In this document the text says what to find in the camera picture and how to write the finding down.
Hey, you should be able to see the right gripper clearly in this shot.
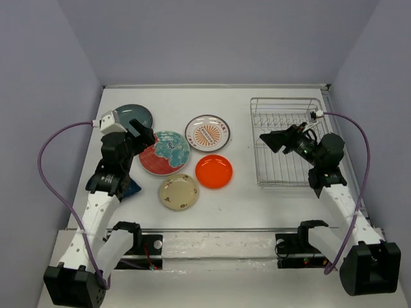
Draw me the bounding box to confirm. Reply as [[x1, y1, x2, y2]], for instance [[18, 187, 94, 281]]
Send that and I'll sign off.
[[259, 121, 322, 167]]

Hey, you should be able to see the teal glazed plate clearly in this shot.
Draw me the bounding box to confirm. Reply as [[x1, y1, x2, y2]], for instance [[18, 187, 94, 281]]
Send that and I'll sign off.
[[115, 104, 153, 130]]

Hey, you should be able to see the red and teal floral plate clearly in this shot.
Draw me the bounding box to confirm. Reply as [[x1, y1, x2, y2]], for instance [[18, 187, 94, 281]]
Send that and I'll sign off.
[[139, 130, 190, 176]]

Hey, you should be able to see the dark blue plate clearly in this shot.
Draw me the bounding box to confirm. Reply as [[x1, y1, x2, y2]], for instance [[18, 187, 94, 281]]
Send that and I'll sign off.
[[85, 176, 141, 201]]

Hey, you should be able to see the white plate orange sunburst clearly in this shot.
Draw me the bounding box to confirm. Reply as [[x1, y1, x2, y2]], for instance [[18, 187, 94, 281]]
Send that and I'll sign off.
[[184, 114, 231, 153]]

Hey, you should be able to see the cream plate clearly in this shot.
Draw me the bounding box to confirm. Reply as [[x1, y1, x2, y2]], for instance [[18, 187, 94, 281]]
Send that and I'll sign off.
[[159, 173, 199, 211]]

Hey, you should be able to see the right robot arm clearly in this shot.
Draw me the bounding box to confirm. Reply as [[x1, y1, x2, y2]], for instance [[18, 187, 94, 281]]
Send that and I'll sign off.
[[259, 124, 401, 296]]

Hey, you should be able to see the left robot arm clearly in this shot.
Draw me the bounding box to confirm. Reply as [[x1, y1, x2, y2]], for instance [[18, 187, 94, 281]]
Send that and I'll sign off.
[[43, 115, 155, 307]]

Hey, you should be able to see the metal wire dish rack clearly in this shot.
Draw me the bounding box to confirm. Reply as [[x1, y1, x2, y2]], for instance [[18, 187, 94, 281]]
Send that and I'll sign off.
[[250, 98, 347, 187]]

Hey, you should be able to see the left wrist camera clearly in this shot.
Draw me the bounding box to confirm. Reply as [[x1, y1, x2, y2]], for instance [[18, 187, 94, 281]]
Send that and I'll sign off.
[[100, 110, 127, 135]]

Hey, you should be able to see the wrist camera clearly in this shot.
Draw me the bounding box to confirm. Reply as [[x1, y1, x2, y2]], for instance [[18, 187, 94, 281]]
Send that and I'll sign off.
[[310, 110, 324, 123], [100, 110, 127, 135]]

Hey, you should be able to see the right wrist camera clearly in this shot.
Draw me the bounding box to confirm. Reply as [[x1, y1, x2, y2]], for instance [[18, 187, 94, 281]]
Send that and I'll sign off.
[[310, 110, 324, 123]]

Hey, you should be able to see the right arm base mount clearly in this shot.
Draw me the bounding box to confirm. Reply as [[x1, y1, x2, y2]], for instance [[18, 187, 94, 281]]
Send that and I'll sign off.
[[274, 233, 329, 270]]

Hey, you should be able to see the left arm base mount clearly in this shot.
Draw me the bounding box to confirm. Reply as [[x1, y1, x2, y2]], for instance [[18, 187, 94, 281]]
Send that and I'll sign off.
[[114, 234, 163, 271]]

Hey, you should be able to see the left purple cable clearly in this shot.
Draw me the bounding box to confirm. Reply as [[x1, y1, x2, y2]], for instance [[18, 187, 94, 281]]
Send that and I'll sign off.
[[37, 120, 112, 289]]

